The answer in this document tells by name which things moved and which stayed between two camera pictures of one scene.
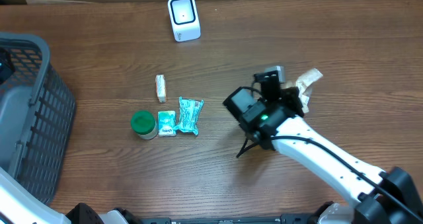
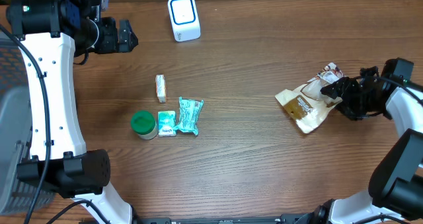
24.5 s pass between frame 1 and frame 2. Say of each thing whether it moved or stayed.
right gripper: moved
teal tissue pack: stayed
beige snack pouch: moved
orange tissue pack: stayed
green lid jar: stayed
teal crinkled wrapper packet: stayed
